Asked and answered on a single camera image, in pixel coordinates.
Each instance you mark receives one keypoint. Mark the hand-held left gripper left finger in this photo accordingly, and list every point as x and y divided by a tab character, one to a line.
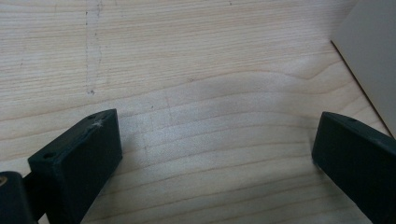
77	165

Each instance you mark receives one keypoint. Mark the grey flat board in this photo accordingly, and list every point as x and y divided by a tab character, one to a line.
372	46

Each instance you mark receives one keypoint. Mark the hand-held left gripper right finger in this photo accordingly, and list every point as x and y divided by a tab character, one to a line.
358	158

